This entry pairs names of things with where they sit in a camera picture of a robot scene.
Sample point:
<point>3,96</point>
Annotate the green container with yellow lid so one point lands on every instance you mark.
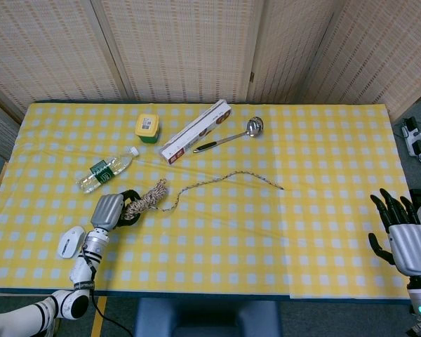
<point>147,126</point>

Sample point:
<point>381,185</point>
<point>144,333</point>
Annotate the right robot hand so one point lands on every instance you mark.
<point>412,249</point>

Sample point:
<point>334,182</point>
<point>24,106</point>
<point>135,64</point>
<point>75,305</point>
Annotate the white power strip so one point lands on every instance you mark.
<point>413,138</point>

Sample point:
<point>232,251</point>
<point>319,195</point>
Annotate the yellow white checkered tablecloth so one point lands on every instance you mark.
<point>231,238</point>

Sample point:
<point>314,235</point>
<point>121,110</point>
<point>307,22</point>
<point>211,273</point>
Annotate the long white cardboard box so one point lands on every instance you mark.
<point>196,131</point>

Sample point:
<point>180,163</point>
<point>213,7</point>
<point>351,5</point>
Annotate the white computer mouse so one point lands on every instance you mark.
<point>69,242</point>

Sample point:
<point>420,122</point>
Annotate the clear plastic water bottle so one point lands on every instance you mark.
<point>101,172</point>

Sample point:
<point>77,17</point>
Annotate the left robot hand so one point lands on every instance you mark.
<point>107,212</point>

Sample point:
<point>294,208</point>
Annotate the blue chair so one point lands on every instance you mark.
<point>207,317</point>

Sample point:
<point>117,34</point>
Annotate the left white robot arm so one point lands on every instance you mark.
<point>84,267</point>

